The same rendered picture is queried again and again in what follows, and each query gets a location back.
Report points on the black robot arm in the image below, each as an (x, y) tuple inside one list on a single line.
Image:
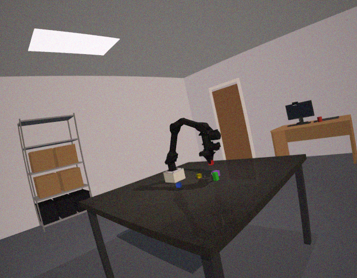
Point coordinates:
[(206, 132)]

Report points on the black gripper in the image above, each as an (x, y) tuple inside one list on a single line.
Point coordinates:
[(208, 154)]

